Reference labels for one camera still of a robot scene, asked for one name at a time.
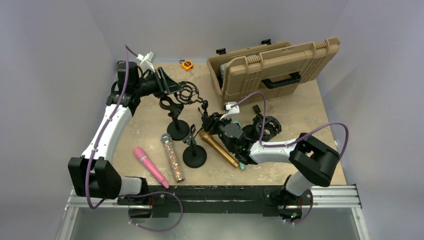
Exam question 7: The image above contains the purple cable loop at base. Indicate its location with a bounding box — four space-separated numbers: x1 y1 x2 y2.
127 191 184 234

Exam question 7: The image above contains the yellow tape measure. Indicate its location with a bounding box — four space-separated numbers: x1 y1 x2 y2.
179 59 194 71

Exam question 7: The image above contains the pink microphone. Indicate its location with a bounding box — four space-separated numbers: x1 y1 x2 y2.
133 146 170 189

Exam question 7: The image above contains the tan plastic tool case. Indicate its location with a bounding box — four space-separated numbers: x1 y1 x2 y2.
206 37 341 106

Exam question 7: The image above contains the black stand for gold mic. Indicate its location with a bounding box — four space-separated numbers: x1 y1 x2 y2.
182 124 207 169

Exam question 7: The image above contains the gold microphone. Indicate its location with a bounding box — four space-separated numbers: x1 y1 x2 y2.
199 130 240 169

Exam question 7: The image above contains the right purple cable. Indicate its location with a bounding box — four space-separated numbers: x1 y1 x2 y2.
231 91 350 162

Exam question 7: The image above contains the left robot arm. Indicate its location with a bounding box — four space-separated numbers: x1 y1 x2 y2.
67 61 183 205

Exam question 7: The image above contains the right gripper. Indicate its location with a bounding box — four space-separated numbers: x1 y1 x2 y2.
201 112 235 153

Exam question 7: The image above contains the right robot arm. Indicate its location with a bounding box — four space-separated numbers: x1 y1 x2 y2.
201 112 342 204

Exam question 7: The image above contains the black aluminium base frame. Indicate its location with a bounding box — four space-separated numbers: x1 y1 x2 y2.
56 60 364 240

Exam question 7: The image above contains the grey plastic case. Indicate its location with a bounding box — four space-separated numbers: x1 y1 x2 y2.
219 63 227 85

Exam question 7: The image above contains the teal microphone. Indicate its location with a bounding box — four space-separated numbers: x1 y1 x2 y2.
232 120 246 171

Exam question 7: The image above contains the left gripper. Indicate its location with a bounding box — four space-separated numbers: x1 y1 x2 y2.
134 67 184 99

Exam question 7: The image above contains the black stand for glitter mic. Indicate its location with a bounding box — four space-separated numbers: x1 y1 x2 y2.
159 96 190 141

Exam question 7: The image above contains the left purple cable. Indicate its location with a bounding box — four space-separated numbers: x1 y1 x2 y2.
84 43 140 210

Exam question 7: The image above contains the black tripod shock mount stand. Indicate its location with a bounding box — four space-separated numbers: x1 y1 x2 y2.
173 81 209 117

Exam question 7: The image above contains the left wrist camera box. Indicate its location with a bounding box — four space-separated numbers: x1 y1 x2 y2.
136 51 156 73

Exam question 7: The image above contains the glitter silver microphone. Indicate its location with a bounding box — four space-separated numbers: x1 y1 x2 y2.
160 133 185 183

